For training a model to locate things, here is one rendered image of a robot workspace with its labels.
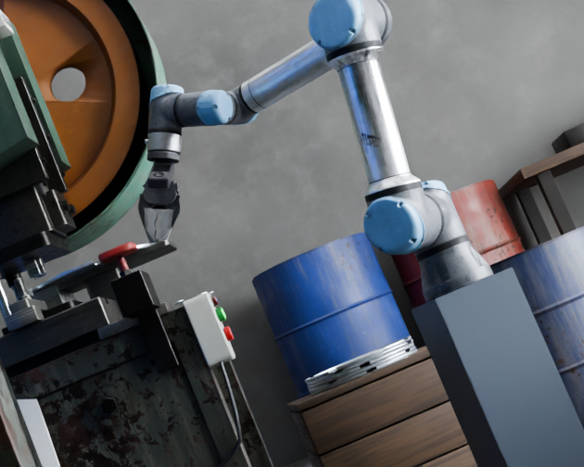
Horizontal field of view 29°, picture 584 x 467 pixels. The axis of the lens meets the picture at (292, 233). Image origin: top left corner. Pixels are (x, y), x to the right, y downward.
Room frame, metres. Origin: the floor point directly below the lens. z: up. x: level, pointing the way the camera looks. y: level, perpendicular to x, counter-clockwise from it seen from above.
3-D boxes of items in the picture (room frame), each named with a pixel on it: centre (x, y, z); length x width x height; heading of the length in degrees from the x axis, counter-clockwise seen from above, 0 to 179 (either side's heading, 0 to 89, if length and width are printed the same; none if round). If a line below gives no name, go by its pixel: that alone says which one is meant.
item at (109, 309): (2.43, 0.54, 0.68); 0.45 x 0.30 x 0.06; 0
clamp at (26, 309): (2.26, 0.54, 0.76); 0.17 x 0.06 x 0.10; 0
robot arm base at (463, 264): (2.41, -0.28, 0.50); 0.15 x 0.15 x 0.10
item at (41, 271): (2.43, 0.53, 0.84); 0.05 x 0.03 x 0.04; 0
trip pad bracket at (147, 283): (2.12, 0.31, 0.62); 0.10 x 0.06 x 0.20; 0
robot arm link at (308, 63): (2.46, -0.17, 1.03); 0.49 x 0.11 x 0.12; 60
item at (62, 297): (2.43, 0.54, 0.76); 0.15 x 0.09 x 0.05; 0
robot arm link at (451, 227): (2.40, -0.28, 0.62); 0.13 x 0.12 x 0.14; 150
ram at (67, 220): (2.43, 0.50, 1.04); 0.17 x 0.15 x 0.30; 90
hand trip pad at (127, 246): (2.10, 0.31, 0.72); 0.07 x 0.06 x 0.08; 90
